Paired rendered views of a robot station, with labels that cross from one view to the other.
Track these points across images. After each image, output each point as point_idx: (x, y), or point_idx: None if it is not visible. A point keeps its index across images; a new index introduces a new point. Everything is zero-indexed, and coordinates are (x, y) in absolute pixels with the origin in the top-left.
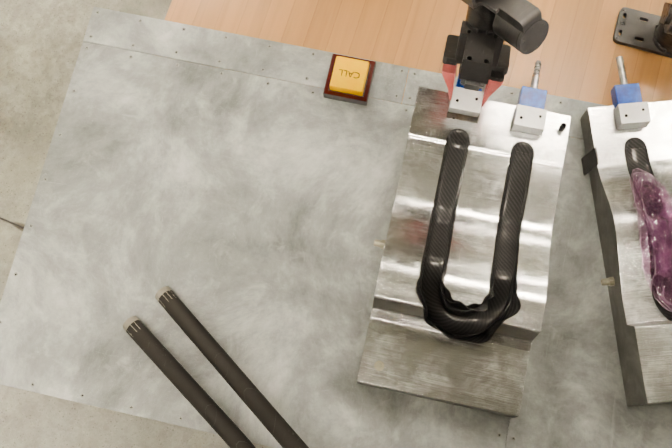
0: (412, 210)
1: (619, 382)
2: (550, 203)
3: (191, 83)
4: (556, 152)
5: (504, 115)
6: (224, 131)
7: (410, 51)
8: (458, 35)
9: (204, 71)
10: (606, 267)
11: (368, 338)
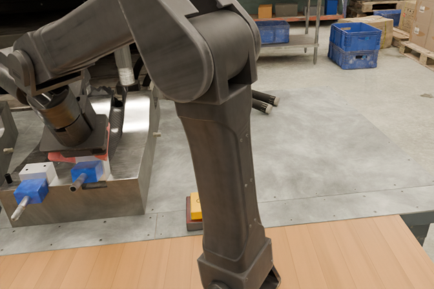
0: (135, 129)
1: (19, 138)
2: (35, 151)
3: (333, 182)
4: (20, 169)
5: (60, 179)
6: (287, 167)
7: (155, 253)
8: (103, 282)
9: (330, 191)
10: (6, 166)
11: (155, 105)
